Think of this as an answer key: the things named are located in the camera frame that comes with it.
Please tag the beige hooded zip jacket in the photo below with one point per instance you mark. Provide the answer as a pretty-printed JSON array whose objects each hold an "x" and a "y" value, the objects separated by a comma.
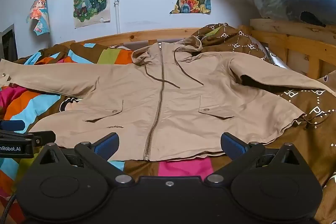
[{"x": 183, "y": 87}]

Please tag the colourful striped blanket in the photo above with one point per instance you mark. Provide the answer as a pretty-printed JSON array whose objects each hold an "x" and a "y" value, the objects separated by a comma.
[{"x": 31, "y": 108}]

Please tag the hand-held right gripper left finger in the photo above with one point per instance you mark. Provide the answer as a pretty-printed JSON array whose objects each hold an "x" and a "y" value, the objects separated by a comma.
[{"x": 107, "y": 146}]

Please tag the small curled wall poster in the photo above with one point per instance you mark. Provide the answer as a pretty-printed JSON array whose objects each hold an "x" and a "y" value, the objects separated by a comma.
[{"x": 39, "y": 14}]

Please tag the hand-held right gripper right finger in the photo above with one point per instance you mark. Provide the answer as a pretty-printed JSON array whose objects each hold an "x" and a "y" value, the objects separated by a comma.
[{"x": 232, "y": 146}]

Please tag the dark framed panel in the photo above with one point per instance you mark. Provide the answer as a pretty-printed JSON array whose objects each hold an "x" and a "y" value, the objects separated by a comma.
[{"x": 9, "y": 43}]

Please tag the brown dotted print blanket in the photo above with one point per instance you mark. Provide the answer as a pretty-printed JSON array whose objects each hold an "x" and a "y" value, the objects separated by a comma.
[{"x": 315, "y": 134}]

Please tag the grey headboard panel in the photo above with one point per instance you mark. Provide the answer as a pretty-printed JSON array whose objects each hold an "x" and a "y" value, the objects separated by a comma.
[{"x": 136, "y": 43}]

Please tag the wooden bed frame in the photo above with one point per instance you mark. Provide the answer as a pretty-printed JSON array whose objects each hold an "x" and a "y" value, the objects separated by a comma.
[{"x": 275, "y": 29}]

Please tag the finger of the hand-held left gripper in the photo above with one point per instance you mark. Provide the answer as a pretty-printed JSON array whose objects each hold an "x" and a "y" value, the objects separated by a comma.
[
  {"x": 43, "y": 137},
  {"x": 11, "y": 125}
]

